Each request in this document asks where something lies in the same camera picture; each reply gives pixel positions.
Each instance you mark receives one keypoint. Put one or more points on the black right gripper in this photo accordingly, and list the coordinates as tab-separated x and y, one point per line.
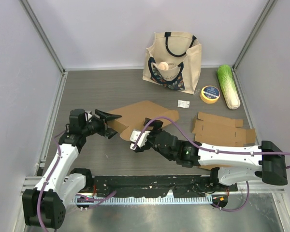
157	123

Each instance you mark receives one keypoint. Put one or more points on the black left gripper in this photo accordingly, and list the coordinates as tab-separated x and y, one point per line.
109	132

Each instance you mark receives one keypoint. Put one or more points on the large cardboard box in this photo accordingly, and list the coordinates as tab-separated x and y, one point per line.
133	117

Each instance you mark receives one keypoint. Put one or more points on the small cardboard box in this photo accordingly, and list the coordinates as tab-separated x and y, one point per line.
222	131

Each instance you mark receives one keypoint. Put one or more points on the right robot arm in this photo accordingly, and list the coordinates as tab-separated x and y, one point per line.
230	165

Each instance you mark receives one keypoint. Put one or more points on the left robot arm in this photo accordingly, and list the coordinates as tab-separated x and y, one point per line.
45	205

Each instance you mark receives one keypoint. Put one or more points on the small white packet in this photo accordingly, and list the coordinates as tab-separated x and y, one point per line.
183	104

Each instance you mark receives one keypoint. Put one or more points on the wooden ball in bag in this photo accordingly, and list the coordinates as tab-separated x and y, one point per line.
163	66

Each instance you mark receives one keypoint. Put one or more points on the yellow tape roll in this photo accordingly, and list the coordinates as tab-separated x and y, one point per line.
210	94

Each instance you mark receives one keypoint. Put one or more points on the beige canvas tote bag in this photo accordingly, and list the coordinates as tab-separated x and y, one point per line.
183	53

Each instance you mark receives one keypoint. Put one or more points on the green plush cabbage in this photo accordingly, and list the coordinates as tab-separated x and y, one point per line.
227	85

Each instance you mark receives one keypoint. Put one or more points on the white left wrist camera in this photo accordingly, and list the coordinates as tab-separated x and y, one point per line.
88	115

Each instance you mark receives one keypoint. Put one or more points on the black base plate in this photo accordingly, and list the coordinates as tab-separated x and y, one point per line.
154	186

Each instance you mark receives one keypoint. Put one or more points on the white slotted cable duct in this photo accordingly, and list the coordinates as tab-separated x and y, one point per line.
169	199

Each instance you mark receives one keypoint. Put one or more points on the left aluminium frame post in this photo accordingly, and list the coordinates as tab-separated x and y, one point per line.
38	27

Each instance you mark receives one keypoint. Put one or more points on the aluminium frame post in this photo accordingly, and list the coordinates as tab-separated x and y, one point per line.
38	27
254	32

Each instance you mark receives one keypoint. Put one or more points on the right aluminium frame post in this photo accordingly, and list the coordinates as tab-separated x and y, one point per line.
254	32

